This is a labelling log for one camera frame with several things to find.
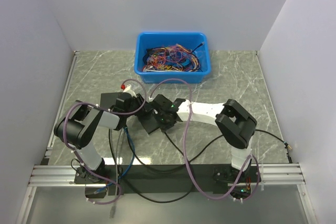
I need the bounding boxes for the blue plastic bin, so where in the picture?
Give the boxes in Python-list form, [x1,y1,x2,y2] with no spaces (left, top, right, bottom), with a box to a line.
[134,31,212,83]

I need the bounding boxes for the grey ethernet cable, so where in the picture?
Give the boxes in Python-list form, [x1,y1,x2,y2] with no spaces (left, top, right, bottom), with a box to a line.
[109,129,124,219]

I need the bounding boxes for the black base beam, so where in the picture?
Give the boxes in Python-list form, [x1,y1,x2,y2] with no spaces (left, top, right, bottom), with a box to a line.
[74,163,262,200]

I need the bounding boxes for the black braided ethernet cable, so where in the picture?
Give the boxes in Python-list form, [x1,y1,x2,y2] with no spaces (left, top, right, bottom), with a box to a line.
[108,129,195,204]

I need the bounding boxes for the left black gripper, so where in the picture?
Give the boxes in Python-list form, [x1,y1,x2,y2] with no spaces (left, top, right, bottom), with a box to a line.
[125,93,154,118]

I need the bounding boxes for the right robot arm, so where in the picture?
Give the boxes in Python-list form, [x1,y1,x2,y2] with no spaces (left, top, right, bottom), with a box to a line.
[149,94,257,182]

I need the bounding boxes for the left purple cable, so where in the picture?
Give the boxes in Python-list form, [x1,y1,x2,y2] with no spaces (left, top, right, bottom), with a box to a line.
[62,78,148,205]

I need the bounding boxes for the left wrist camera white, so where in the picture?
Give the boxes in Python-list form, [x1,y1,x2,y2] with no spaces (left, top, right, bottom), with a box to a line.
[121,84,137,97]

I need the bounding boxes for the blue ethernet cable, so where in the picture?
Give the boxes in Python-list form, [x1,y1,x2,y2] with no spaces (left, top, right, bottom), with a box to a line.
[93,126,137,195]

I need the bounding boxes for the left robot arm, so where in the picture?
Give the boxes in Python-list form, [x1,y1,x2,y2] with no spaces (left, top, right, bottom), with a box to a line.
[54,92,150,183]

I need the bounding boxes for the tangled coloured wires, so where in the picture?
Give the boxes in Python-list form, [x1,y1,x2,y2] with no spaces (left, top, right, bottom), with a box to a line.
[142,42,206,73]

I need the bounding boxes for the black network switch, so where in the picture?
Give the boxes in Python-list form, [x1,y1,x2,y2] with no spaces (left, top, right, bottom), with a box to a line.
[138,114,160,135]
[100,92,123,112]

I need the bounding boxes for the aluminium rail frame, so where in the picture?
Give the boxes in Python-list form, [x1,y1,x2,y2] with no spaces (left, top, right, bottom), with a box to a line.
[16,50,309,223]

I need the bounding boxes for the long black ethernet cable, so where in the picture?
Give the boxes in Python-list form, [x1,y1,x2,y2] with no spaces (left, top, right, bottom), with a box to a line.
[256,129,293,151]

